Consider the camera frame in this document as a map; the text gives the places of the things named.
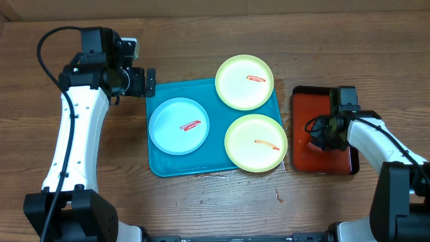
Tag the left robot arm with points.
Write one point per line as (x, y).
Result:
(69, 206)

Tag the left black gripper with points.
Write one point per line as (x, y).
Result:
(137, 90)

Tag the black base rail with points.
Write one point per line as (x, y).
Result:
(295, 237)

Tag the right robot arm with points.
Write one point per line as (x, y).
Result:
(400, 206)

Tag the teal plastic tray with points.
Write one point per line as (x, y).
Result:
(211, 156)

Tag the light blue plate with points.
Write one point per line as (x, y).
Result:
(179, 126)

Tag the yellow-green plate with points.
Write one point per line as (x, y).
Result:
(244, 82)
(256, 143)

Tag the red black-rimmed tray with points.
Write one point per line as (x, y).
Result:
(308, 102)

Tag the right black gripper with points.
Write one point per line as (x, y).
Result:
(321, 133)

